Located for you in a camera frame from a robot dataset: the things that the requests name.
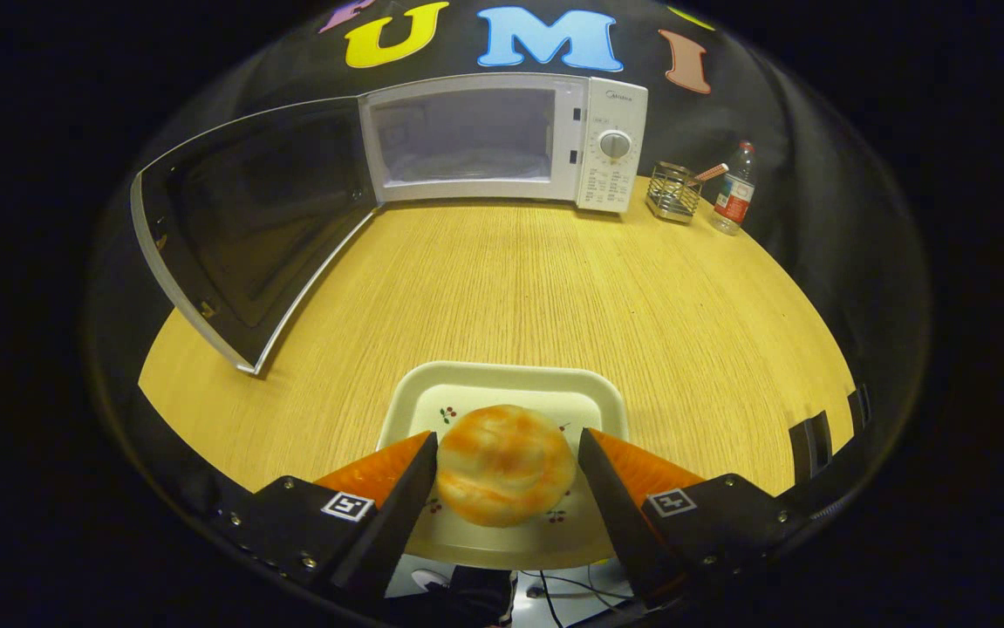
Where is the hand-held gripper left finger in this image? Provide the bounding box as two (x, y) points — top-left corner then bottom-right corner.
(209, 430), (440, 603)

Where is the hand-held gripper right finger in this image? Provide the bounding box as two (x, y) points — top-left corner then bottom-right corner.
(577, 427), (795, 603)

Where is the round bread bun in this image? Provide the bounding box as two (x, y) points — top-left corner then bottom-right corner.
(434, 404), (577, 529)

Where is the white microwave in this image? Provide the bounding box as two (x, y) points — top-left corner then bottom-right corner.
(129, 72), (649, 377)

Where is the cream square plate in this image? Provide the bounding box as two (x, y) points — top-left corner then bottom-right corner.
(377, 361), (631, 571)

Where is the black table clamp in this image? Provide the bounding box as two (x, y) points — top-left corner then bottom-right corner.
(788, 410), (834, 479)
(846, 384), (873, 433)

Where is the clear plastic water bottle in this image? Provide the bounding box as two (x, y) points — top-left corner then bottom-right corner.
(711, 140), (757, 236)

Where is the black cable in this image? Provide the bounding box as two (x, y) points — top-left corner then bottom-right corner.
(519, 567), (633, 628)

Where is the metal wire basket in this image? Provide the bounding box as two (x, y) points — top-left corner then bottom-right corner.
(645, 161), (703, 225)

